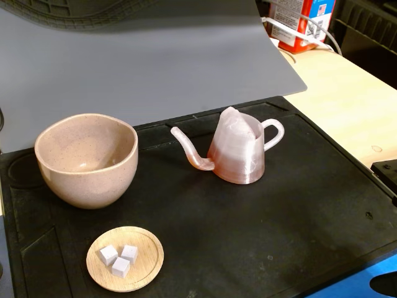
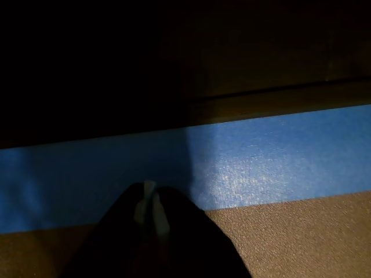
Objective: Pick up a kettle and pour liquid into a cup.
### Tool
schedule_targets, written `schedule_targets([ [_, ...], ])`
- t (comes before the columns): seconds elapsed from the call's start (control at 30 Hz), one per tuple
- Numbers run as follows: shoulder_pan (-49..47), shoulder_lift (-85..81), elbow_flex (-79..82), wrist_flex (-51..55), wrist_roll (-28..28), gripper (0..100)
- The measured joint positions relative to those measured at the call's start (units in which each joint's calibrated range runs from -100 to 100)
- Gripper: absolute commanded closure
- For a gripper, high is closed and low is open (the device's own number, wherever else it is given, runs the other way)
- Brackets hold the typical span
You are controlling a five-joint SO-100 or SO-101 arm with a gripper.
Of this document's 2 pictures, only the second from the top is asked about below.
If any blue painter tape strip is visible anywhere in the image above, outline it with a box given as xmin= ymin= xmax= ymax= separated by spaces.
xmin=0 ymin=104 xmax=371 ymax=235

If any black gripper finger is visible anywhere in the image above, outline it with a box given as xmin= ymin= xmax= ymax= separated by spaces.
xmin=66 ymin=181 xmax=156 ymax=278
xmin=147 ymin=186 xmax=253 ymax=278

